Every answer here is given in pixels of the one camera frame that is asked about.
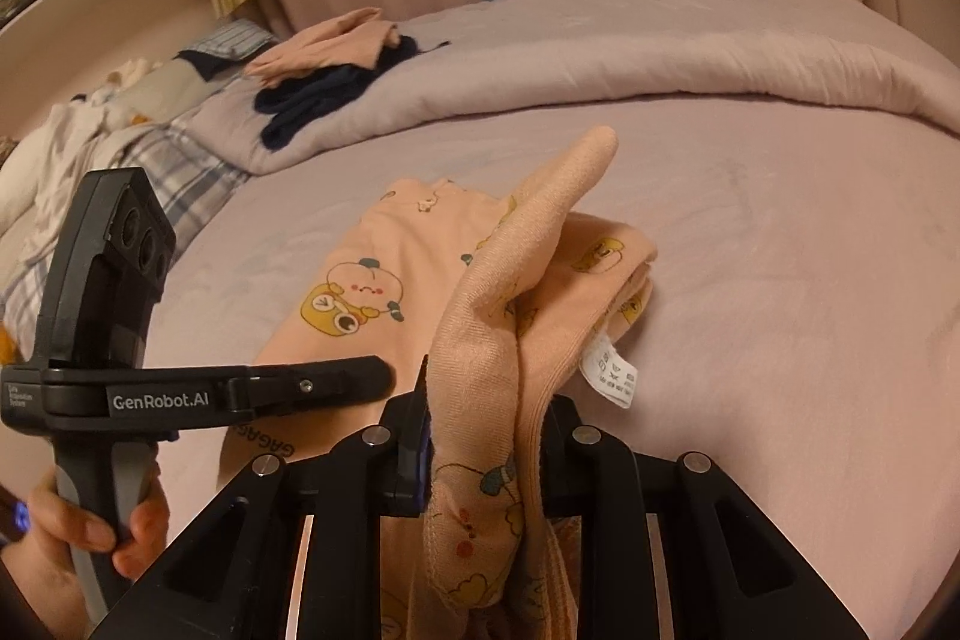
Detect orange cartoon print baby garment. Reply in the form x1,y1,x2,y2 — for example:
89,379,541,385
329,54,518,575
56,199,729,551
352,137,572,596
259,127,656,638

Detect white crumpled clothes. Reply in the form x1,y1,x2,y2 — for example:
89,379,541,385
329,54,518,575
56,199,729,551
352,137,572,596
2,58,161,234

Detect person's left hand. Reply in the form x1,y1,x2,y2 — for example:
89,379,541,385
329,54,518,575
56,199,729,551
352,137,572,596
2,466,169,638

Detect plaid pillow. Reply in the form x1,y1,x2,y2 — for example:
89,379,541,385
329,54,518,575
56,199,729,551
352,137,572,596
2,127,249,356

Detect lilac bed sheet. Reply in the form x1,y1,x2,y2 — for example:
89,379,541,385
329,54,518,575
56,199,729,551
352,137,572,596
146,99,958,638

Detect folded dark navy garment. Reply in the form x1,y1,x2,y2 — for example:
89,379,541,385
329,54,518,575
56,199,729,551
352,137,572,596
254,34,421,152

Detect striped blue pillow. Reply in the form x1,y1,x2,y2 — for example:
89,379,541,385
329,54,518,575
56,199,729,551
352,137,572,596
178,19,278,81

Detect folded peach garment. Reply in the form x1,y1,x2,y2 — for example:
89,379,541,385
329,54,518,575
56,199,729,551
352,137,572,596
244,7,400,88

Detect folded lilac duvet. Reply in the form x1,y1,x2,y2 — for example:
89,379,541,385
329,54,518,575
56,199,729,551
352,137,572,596
179,0,958,175

